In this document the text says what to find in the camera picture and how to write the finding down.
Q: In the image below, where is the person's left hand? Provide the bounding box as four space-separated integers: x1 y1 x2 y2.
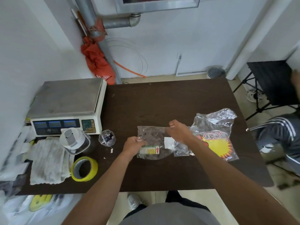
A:
122 136 146 160

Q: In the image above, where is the person's right hand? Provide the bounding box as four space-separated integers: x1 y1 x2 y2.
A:
166 119 195 146

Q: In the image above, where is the small green box red arrow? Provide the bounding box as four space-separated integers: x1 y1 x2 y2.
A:
138 145 160 155

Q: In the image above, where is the clear bag with white label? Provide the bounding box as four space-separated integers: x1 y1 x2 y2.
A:
137 126 176 160

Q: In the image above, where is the small clear round container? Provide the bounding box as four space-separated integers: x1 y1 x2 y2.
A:
98 129 117 148

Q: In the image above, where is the clear plastic bag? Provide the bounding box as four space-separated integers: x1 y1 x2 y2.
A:
190 108 238 136

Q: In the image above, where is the clear bag yellow starburst sign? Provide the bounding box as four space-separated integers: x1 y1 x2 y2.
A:
196 131 239 162

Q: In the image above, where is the yellow tape roll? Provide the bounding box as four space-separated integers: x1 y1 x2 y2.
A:
70 156 99 182

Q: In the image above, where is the clear jar with white lid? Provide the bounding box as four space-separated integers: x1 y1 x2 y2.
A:
59 127 91 155

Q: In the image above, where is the white ribbed cloth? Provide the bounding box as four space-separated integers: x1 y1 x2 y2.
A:
23 137 75 186

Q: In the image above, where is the person's right forearm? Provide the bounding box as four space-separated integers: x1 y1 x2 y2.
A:
187 138 298 225

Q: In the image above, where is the person's left forearm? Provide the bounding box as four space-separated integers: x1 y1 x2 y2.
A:
61 152 132 225

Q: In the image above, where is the person's left white shoe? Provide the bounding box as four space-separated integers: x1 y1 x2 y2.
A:
127 193 144 211

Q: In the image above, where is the person's grey shirt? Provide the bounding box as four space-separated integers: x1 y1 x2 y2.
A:
119 202 221 225

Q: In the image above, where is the white round bin dark lid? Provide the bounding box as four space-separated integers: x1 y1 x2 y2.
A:
207 66 227 79

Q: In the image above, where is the white round patterned object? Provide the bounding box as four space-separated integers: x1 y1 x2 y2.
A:
246 89 264 103

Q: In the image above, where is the white electronic scale steel pan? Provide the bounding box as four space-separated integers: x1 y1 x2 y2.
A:
26 78 108 138

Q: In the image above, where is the black folding stool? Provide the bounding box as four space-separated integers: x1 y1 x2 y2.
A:
233 60 300 121

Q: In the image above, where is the dark stool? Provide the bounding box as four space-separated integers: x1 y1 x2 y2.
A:
266 157 300 190

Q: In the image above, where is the white bag with yellow smiley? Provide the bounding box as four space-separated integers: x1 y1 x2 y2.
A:
2 194 83 225

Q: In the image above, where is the pile of white plastic bags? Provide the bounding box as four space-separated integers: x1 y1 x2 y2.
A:
0 125 36 197

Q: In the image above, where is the white plastic pipe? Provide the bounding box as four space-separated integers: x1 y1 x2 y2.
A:
226 0 295 80

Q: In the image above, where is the metal framed red cabinet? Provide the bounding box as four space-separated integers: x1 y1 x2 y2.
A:
113 0 201 14

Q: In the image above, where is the grey metal pipe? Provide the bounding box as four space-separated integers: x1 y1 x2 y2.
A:
74 0 142 85

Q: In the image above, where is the orange cable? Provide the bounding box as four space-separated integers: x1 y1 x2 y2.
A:
113 60 147 78

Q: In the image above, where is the grey wall plug with conduit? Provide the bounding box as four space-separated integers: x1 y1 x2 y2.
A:
175 53 183 77

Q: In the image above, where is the thin wire loop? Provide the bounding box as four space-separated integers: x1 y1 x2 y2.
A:
105 37 148 77

